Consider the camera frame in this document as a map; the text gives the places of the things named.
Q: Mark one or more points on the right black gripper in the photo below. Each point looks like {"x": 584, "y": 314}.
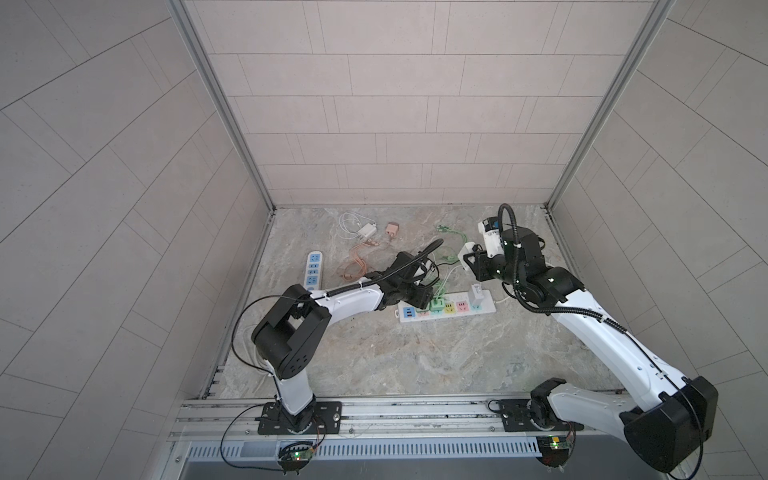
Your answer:
{"x": 478, "y": 266}

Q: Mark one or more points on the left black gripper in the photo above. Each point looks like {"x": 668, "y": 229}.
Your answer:
{"x": 422, "y": 295}

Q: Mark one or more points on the green charger adapter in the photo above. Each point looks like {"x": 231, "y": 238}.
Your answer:
{"x": 437, "y": 305}

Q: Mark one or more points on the white charger adapter with cable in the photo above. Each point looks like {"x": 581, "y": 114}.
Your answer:
{"x": 476, "y": 295}

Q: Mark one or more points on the white multicolour socket power strip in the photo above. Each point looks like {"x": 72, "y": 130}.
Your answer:
{"x": 456, "y": 306}

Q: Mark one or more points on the white blue socket power strip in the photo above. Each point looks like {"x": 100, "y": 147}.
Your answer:
{"x": 313, "y": 271}

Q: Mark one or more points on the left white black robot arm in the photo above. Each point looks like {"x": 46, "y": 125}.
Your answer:
{"x": 289, "y": 334}

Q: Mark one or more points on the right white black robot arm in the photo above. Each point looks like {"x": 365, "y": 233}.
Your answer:
{"x": 664, "y": 416}

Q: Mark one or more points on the pink charger adapter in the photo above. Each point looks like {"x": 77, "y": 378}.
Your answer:
{"x": 392, "y": 230}

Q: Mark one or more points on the right green circuit board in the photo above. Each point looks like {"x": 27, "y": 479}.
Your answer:
{"x": 555, "y": 451}

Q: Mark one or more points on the green circuit board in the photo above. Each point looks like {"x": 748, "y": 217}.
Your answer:
{"x": 555, "y": 451}
{"x": 295, "y": 456}

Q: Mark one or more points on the left green circuit board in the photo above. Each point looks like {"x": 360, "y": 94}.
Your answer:
{"x": 295, "y": 456}

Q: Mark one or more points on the aluminium mounting rail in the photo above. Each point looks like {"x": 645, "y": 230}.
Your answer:
{"x": 405, "y": 416}

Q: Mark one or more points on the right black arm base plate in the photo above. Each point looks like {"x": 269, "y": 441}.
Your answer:
{"x": 516, "y": 416}

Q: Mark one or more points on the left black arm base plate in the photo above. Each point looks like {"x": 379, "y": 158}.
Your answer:
{"x": 327, "y": 417}

